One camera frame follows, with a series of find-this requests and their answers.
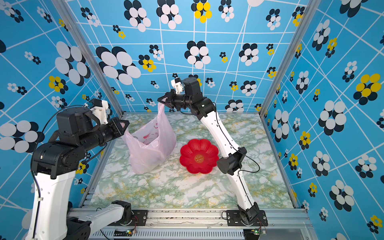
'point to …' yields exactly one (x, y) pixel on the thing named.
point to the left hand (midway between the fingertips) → (130, 120)
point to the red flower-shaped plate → (199, 156)
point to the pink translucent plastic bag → (154, 145)
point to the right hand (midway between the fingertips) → (158, 100)
